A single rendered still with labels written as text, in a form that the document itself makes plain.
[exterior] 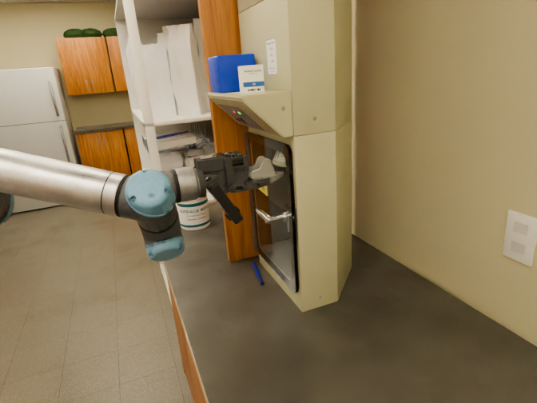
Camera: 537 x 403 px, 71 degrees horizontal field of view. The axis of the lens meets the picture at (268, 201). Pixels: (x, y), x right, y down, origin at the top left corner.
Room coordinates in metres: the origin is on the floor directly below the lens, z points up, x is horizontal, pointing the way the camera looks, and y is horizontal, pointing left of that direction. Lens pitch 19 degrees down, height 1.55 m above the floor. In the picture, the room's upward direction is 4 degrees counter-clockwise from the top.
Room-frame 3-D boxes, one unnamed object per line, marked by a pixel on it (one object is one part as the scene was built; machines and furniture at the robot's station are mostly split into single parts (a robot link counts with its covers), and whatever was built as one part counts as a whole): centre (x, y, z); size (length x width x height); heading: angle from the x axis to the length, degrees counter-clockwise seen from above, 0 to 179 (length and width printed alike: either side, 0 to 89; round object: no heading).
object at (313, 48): (1.05, -0.13, 1.32); 0.32 x 0.25 x 0.77; 21
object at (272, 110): (0.98, 0.04, 1.46); 0.32 x 0.12 x 0.10; 21
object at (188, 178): (0.81, 0.18, 1.33); 0.08 x 0.05 x 0.08; 21
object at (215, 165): (0.84, 0.10, 1.34); 0.12 x 0.08 x 0.09; 111
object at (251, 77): (0.92, 0.02, 1.54); 0.05 x 0.05 x 0.06; 12
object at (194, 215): (1.54, 0.33, 1.01); 0.13 x 0.13 x 0.15
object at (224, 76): (1.06, 0.07, 1.55); 0.10 x 0.10 x 0.09; 21
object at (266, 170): (0.86, 0.00, 1.33); 0.09 x 0.03 x 0.06; 111
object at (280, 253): (1.00, 0.00, 1.19); 0.30 x 0.01 x 0.40; 21
